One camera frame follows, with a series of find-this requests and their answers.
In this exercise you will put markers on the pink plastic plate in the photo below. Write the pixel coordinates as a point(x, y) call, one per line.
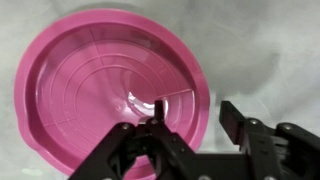
point(92, 69)

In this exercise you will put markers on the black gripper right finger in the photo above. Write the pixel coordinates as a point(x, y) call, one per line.
point(286, 152)

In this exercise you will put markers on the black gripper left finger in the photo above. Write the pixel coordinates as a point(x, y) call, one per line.
point(169, 155)

